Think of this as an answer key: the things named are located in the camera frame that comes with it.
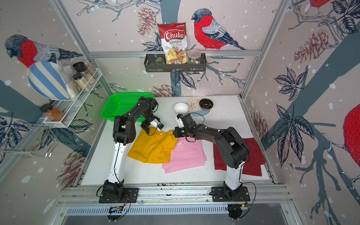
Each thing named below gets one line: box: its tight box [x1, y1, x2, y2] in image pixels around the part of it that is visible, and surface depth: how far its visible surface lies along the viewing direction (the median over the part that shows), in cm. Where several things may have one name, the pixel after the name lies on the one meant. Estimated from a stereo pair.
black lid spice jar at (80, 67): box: [72, 61, 96, 85], surface depth 81 cm
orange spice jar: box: [39, 103, 68, 124], surface depth 64 cm
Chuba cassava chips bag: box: [157, 22, 189, 65], surface depth 84 cm
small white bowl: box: [173, 102, 189, 115], surface depth 112 cm
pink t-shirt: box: [162, 136, 207, 174], surface depth 87 cm
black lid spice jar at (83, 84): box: [72, 73, 92, 92], surface depth 79 cm
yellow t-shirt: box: [127, 127, 178, 164], surface depth 90 cm
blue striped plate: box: [26, 61, 70, 101], surface depth 68 cm
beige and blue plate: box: [186, 97, 211, 116], surface depth 116 cm
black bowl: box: [199, 98, 214, 111], surface depth 112 cm
